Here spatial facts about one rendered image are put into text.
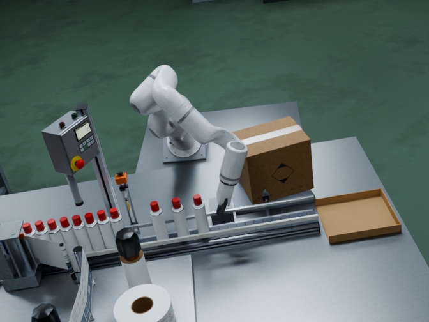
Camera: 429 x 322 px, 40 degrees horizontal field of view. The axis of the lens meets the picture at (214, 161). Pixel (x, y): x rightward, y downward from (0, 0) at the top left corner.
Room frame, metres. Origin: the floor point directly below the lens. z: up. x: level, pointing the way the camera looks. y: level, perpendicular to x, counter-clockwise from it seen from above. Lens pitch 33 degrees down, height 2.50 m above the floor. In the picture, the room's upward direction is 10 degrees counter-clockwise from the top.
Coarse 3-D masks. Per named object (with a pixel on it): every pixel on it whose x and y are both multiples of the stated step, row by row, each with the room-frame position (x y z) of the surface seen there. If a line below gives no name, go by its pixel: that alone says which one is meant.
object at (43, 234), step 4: (40, 220) 1.99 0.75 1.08; (36, 224) 1.97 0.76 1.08; (40, 224) 1.96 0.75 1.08; (36, 228) 1.96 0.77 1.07; (40, 228) 1.96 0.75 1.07; (44, 228) 1.97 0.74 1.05; (36, 232) 1.97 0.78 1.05; (40, 232) 1.96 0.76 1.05; (44, 232) 1.96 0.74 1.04; (40, 236) 1.95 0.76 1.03; (44, 236) 1.95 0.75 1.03; (48, 236) 1.96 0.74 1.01
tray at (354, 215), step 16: (368, 192) 2.08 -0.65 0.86; (320, 208) 2.06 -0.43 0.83; (336, 208) 2.04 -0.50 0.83; (352, 208) 2.02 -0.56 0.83; (368, 208) 2.00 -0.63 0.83; (384, 208) 1.98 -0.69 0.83; (336, 224) 1.93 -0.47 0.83; (352, 224) 1.91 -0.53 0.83; (368, 224) 1.89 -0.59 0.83; (384, 224) 1.88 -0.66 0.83; (400, 224) 1.82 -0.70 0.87; (336, 240) 1.82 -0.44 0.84
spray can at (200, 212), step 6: (198, 198) 1.95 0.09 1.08; (198, 204) 1.95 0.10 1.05; (204, 204) 1.96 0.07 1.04; (198, 210) 1.94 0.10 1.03; (204, 210) 1.95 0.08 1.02; (198, 216) 1.94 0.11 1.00; (204, 216) 1.94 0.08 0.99; (198, 222) 1.94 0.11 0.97; (204, 222) 1.94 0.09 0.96; (198, 228) 1.95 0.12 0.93; (204, 228) 1.94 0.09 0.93
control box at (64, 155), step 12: (60, 120) 2.08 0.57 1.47; (72, 120) 2.06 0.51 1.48; (84, 120) 2.07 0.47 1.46; (48, 132) 2.00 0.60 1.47; (60, 132) 1.98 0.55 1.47; (72, 132) 2.01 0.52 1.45; (48, 144) 2.01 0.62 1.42; (60, 144) 1.97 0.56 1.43; (72, 144) 1.99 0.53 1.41; (96, 144) 2.09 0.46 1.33; (60, 156) 1.98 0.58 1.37; (72, 156) 1.98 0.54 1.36; (84, 156) 2.03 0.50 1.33; (60, 168) 1.99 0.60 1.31; (72, 168) 1.96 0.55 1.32
